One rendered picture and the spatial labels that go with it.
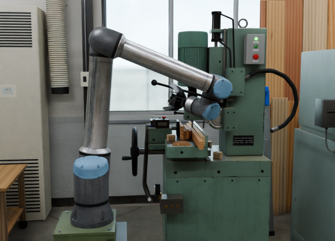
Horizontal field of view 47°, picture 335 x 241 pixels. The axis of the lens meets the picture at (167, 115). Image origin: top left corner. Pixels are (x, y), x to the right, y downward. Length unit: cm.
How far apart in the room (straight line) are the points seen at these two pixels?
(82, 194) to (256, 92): 111
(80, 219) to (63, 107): 203
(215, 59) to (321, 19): 191
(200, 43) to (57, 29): 160
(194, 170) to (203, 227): 33
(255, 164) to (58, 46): 201
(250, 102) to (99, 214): 105
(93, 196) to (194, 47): 100
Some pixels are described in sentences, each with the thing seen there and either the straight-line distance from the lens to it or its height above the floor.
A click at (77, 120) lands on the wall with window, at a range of 364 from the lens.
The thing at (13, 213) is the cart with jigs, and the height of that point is 20.
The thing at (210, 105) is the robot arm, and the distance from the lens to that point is 185.
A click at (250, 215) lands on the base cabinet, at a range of 226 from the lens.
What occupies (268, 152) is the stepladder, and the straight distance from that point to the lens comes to 315.
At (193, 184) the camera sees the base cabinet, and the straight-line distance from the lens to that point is 214.
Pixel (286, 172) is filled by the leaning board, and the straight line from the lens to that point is 366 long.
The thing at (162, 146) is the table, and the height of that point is 86.
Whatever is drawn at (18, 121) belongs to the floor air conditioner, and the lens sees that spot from 343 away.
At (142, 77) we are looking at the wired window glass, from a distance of 366.
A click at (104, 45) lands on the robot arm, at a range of 167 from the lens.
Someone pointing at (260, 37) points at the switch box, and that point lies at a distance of 217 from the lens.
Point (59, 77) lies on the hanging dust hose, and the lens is 344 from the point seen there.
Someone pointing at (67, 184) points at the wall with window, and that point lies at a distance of 378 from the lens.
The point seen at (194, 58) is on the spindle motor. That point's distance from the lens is 218.
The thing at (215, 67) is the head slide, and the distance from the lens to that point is 221.
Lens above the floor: 129
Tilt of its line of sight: 7 degrees down
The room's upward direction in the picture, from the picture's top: straight up
